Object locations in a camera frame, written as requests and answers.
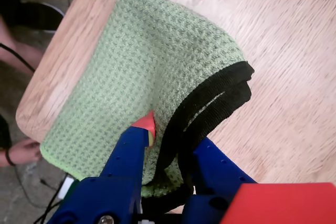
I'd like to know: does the blue gripper finger coral tip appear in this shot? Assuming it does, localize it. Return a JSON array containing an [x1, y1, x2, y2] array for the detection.
[[48, 110, 156, 224], [181, 136, 257, 224]]

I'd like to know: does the green waffle cloth black trim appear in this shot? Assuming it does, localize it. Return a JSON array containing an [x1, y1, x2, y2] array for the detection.
[[40, 0, 255, 198]]

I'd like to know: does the white plug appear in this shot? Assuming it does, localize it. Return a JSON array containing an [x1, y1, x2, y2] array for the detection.
[[57, 175, 77, 200]]

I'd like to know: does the person bare foot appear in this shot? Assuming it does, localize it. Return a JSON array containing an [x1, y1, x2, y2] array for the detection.
[[0, 138, 43, 167]]

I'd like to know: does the person bare leg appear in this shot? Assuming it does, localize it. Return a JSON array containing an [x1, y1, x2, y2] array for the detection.
[[0, 15, 44, 74]]

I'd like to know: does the black round stool base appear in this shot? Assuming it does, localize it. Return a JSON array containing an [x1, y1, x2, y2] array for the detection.
[[20, 1, 65, 35]]

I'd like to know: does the black cable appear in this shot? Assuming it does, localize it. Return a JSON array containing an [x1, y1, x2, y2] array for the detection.
[[33, 192, 63, 224], [0, 42, 36, 74]]

